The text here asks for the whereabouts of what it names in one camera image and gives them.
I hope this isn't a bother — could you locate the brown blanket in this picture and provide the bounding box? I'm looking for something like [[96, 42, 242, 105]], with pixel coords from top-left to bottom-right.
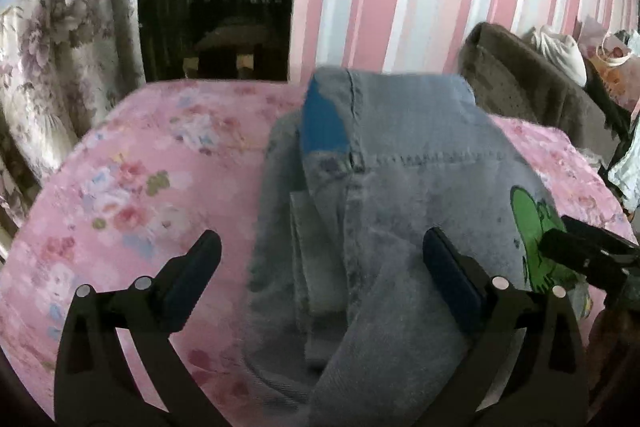
[[457, 22, 627, 168]]

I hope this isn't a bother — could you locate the printed tote bag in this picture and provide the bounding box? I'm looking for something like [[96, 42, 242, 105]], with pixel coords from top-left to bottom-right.
[[575, 19, 640, 108]]

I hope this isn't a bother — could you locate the white garment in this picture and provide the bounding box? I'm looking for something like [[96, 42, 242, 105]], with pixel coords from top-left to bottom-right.
[[530, 25, 589, 88]]

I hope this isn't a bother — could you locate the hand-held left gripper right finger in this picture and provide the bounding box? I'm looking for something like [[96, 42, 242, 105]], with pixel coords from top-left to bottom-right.
[[422, 227, 592, 427]]

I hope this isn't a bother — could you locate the floral curtain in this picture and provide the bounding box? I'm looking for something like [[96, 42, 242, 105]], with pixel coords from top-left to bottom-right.
[[0, 0, 152, 258]]

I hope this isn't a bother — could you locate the pink floral bed sheet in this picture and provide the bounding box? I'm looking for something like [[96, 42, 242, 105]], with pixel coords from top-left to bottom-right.
[[0, 77, 640, 427]]

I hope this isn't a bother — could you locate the printed denim jacket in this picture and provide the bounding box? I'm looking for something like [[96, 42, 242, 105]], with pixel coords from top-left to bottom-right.
[[242, 66, 597, 427]]

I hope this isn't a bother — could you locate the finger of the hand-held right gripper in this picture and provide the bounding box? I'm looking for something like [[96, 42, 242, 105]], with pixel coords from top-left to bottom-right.
[[560, 215, 640, 254], [537, 229, 632, 280]]

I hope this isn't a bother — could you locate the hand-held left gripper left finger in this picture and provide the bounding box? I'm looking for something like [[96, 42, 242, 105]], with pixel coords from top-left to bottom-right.
[[52, 229, 223, 427]]

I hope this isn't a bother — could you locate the person's right forearm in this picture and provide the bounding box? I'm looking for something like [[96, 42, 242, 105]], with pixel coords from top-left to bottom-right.
[[587, 297, 640, 414]]

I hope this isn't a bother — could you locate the pale crumpled cloth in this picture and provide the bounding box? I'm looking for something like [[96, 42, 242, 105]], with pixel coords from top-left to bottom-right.
[[606, 139, 640, 214]]

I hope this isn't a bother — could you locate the black garment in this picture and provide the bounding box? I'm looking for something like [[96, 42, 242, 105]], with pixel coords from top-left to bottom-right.
[[584, 72, 637, 144]]

